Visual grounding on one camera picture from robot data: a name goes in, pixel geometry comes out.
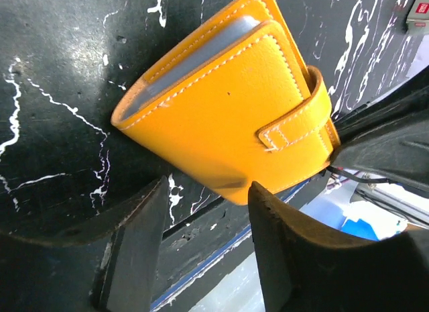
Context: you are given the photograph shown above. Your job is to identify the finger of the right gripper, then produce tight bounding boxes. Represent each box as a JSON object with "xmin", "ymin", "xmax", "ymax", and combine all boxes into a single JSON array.
[{"xmin": 330, "ymin": 76, "xmax": 428, "ymax": 195}]

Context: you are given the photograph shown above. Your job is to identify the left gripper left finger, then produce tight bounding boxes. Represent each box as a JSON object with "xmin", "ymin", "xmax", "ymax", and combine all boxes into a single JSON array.
[{"xmin": 91, "ymin": 176, "xmax": 169, "ymax": 311}]

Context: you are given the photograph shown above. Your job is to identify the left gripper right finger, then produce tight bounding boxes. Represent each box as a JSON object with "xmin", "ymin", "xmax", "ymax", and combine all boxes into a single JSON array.
[{"xmin": 248, "ymin": 182, "xmax": 428, "ymax": 311}]

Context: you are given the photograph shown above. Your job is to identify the orange leather card holder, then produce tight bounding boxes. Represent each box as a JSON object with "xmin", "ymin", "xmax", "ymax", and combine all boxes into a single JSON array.
[{"xmin": 111, "ymin": 0, "xmax": 341, "ymax": 205}]

